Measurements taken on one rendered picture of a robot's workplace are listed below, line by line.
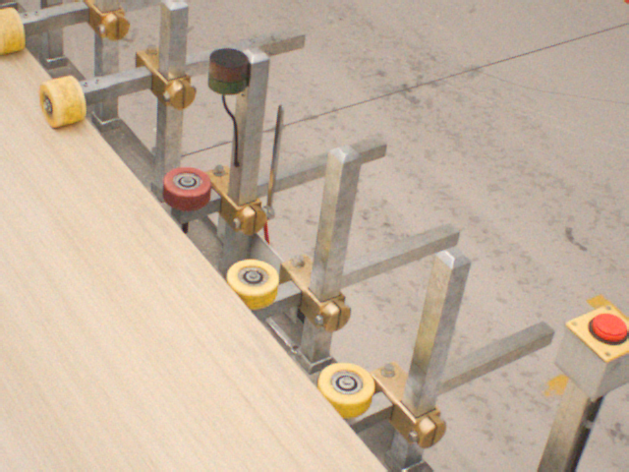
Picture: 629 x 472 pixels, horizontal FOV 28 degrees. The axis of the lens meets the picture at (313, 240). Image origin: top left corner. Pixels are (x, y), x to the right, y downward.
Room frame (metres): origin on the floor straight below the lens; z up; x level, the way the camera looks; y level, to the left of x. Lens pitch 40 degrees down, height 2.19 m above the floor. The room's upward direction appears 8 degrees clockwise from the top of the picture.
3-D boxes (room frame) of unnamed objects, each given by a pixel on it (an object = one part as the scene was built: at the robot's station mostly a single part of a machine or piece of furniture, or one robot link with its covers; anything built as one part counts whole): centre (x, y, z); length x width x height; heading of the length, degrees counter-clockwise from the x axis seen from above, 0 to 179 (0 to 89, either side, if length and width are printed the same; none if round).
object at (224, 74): (1.63, 0.17, 1.15); 0.06 x 0.06 x 0.02
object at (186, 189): (1.64, 0.22, 0.85); 0.08 x 0.08 x 0.11
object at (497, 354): (1.36, -0.23, 0.81); 0.43 x 0.03 x 0.04; 129
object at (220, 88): (1.63, 0.17, 1.12); 0.06 x 0.06 x 0.02
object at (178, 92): (1.87, 0.30, 0.95); 0.14 x 0.06 x 0.05; 39
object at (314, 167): (1.76, 0.07, 0.84); 0.43 x 0.03 x 0.04; 129
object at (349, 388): (1.23, -0.08, 0.85); 0.08 x 0.08 x 0.11
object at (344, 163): (1.46, -0.03, 0.90); 0.04 x 0.04 x 0.48; 39
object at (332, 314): (1.48, -0.01, 0.84); 0.14 x 0.06 x 0.05; 39
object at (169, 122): (1.85, 0.29, 0.88); 0.04 x 0.04 x 0.48; 39
